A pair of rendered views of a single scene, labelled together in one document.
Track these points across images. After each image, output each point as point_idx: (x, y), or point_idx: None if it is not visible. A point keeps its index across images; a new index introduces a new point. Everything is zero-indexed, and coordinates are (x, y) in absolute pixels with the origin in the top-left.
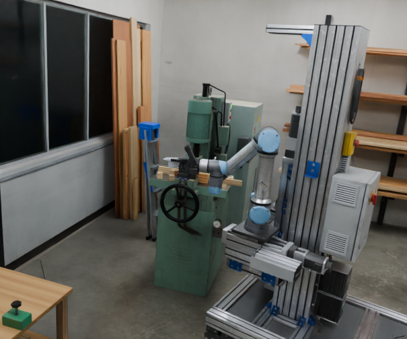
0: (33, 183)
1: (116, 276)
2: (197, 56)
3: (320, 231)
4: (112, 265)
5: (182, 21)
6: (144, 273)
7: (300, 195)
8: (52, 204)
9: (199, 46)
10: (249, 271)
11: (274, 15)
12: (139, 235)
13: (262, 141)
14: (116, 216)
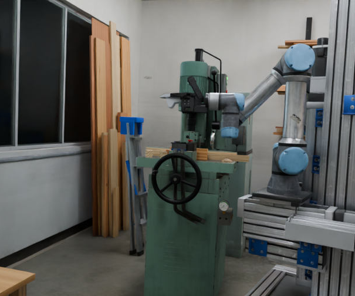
0: None
1: (94, 291)
2: (176, 69)
3: None
4: (89, 280)
5: (161, 37)
6: (130, 287)
7: (338, 143)
8: (18, 208)
9: (178, 59)
10: (279, 254)
11: (253, 23)
12: (121, 250)
13: (291, 56)
14: (94, 234)
